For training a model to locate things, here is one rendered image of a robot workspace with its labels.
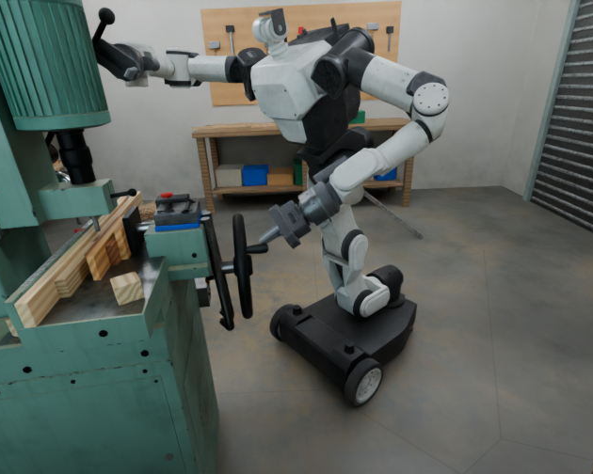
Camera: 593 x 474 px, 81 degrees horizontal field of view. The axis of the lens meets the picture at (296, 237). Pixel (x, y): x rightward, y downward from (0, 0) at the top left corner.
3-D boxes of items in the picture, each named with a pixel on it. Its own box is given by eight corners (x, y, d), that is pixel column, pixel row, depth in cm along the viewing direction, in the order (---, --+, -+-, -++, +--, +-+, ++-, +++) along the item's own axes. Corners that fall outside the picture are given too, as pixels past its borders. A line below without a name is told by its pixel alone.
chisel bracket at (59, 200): (111, 221, 81) (102, 185, 78) (47, 227, 80) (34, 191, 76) (120, 210, 88) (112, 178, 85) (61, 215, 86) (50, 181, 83)
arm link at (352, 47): (383, 73, 96) (343, 56, 101) (388, 42, 88) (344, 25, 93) (360, 99, 93) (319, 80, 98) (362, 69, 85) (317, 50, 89)
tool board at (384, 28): (395, 98, 378) (402, 0, 341) (212, 105, 378) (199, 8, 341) (393, 98, 382) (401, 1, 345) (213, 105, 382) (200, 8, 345)
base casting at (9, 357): (170, 361, 77) (163, 328, 73) (-126, 403, 70) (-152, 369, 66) (192, 265, 118) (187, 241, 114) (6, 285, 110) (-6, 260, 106)
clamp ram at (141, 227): (162, 249, 84) (154, 215, 81) (130, 253, 83) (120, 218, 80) (168, 235, 93) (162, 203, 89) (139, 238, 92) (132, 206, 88)
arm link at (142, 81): (105, 43, 94) (119, 47, 104) (114, 86, 98) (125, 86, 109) (150, 44, 96) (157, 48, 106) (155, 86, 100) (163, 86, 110)
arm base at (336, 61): (356, 74, 105) (334, 40, 101) (386, 56, 94) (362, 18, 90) (327, 104, 101) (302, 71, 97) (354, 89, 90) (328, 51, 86)
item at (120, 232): (128, 259, 82) (120, 229, 79) (120, 260, 81) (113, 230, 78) (144, 232, 96) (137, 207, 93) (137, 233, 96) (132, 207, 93)
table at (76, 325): (202, 334, 65) (198, 308, 63) (25, 357, 61) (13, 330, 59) (216, 219, 120) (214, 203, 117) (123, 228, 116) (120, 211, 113)
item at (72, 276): (71, 297, 68) (64, 279, 66) (59, 298, 67) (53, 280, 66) (143, 202, 122) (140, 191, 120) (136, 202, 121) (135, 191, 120)
